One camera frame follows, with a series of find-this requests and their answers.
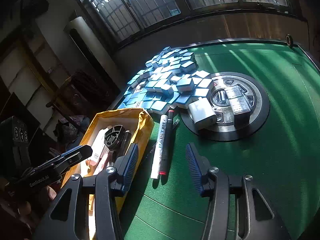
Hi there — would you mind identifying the long black pen case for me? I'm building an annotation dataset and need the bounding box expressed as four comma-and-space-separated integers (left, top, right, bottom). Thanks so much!
118, 130, 132, 157

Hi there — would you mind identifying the yellow cardboard box tray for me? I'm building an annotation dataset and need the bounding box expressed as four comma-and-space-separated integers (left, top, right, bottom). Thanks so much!
47, 108, 154, 239

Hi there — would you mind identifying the pink rose hand cream tube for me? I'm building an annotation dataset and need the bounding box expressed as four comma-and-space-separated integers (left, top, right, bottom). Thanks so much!
86, 127, 110, 174

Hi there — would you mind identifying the person's left hand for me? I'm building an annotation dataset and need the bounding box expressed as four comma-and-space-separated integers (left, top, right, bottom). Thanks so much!
1, 186, 57, 232

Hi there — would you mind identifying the white paint marker pen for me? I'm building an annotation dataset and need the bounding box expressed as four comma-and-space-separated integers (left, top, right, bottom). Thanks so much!
150, 115, 168, 179

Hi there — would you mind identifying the black red marker pen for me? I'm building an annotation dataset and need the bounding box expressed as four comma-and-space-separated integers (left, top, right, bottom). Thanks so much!
159, 110, 174, 176

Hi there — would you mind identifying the round table centre console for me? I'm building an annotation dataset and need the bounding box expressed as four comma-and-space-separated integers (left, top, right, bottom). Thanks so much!
180, 72, 270, 142

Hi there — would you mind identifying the white phone charger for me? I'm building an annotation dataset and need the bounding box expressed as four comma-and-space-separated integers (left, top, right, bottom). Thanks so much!
188, 97, 217, 130

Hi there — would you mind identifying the black white cigarette box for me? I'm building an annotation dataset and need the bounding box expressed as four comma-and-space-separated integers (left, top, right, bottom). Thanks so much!
225, 86, 251, 128

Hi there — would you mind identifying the blue white mahjong tile pile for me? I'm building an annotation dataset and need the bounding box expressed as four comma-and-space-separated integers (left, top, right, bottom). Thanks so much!
118, 47, 217, 115

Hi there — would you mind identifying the white air conditioner column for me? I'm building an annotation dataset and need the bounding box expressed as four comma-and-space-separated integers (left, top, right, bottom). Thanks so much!
65, 16, 126, 88

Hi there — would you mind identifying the black tape roll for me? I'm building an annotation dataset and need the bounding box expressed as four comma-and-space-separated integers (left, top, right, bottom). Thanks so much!
285, 34, 294, 48

